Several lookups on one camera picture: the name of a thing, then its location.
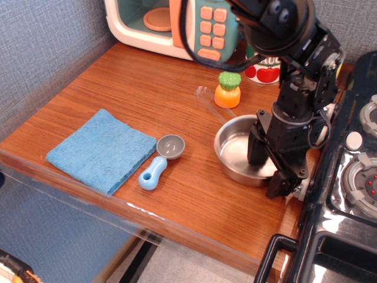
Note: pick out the stainless steel pan bowl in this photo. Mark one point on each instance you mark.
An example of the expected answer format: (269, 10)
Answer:
(231, 143)

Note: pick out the pineapple slices can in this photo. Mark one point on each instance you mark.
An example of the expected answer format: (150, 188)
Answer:
(340, 69)

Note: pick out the teal toy microwave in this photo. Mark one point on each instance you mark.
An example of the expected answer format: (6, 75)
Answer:
(211, 28)

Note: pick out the white stove knob middle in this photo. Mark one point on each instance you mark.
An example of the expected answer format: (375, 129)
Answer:
(322, 136)

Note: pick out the white stove knob lower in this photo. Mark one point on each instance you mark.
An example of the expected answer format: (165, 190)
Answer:
(300, 191)

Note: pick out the orange toy carrot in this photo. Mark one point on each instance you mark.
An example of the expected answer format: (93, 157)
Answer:
(227, 93)

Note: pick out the orange object at corner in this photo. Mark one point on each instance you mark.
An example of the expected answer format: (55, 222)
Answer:
(14, 270)

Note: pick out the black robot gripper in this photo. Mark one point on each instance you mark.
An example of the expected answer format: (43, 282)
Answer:
(286, 143)

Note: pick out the white stove knob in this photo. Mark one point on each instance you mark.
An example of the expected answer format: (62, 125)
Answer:
(329, 111)
(300, 191)
(322, 136)

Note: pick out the blue grey toy scoop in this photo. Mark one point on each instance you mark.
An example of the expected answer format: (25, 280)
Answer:
(169, 147)

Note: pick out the tomato sauce can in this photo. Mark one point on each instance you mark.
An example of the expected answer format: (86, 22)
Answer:
(265, 72)

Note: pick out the black toy stove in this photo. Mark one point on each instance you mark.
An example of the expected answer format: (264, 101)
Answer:
(337, 239)

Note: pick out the white stove knob upper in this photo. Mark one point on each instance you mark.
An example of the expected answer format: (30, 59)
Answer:
(329, 111)

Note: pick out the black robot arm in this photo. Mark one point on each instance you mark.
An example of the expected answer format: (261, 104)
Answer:
(310, 58)

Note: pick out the blue folded cloth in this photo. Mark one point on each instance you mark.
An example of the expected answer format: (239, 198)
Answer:
(103, 153)

